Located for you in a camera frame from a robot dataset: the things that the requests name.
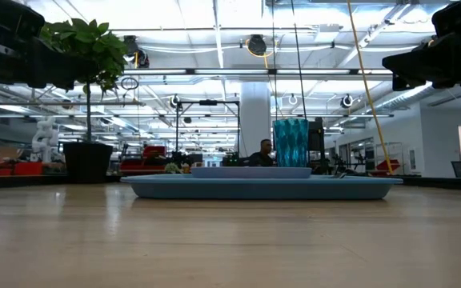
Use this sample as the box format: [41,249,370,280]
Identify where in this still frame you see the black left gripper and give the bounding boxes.
[0,0,95,91]

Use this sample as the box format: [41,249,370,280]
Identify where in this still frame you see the blue patterned plastic cup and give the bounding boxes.
[272,118,310,169]

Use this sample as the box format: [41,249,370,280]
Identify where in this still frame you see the lavender round plate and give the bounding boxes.
[190,166,313,180]

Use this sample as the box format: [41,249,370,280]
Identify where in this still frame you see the blue plastic tray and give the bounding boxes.
[119,173,404,201]

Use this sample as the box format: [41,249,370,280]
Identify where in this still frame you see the green leafy plant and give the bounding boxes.
[39,18,130,144]

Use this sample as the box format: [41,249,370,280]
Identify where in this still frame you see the black plant pot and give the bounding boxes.
[62,141,114,185]

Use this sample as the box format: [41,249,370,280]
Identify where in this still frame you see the black monitor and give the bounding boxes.
[308,117,327,163]

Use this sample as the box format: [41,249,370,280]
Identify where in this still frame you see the red tool cart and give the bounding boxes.
[119,145,168,175]

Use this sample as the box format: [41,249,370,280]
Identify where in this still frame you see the white square column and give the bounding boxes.
[239,81,273,159]

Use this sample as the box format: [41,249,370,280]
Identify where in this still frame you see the yellow hanging cable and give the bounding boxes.
[346,0,395,176]

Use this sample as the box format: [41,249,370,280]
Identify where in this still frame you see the black ceiling cable reel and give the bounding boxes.
[247,34,268,58]
[123,34,151,70]

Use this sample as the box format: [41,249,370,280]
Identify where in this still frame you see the thin black hanging cable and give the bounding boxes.
[290,0,310,121]

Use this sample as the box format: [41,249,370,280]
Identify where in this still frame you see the black metal frame stand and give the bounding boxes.
[174,98,242,162]

